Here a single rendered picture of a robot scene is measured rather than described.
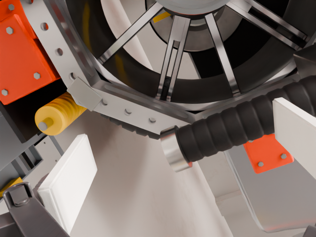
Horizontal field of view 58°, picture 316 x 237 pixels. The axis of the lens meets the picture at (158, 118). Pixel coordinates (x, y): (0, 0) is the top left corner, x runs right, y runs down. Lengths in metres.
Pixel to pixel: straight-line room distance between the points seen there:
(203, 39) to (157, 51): 3.31
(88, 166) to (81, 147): 0.01
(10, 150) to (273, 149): 0.68
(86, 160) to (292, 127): 0.13
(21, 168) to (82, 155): 0.81
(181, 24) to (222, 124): 0.33
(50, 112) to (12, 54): 0.11
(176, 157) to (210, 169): 4.66
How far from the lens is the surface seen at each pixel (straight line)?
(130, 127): 0.60
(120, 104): 0.49
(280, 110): 0.19
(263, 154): 0.53
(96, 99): 0.50
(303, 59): 0.32
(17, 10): 0.53
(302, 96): 0.26
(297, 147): 0.18
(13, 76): 0.55
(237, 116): 0.26
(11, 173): 0.99
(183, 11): 0.36
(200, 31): 0.99
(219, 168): 4.93
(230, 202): 5.16
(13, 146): 0.92
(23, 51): 0.53
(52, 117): 0.56
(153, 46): 4.29
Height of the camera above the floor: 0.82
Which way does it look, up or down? 14 degrees down
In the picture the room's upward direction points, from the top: 67 degrees clockwise
